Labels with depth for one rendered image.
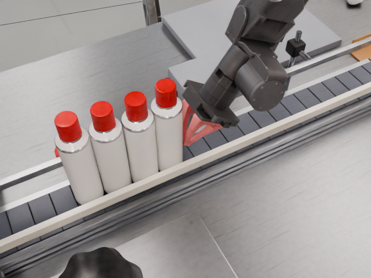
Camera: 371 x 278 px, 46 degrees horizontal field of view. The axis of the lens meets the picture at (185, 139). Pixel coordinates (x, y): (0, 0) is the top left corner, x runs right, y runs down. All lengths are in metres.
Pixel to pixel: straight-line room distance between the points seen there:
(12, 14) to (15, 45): 0.30
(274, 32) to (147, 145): 0.26
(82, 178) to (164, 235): 0.17
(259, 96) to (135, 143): 0.21
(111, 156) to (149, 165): 0.08
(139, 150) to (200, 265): 0.21
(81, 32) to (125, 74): 1.56
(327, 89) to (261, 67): 0.37
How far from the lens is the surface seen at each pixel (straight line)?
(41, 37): 2.65
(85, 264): 0.41
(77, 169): 0.70
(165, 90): 0.66
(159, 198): 0.80
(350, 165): 0.95
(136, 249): 0.74
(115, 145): 0.68
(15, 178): 0.76
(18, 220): 0.81
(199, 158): 0.79
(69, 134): 0.65
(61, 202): 0.81
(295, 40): 0.96
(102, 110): 0.65
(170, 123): 0.70
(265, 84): 0.65
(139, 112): 0.66
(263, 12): 0.66
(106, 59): 1.12
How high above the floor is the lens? 1.55
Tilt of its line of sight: 51 degrees down
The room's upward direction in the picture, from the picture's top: straight up
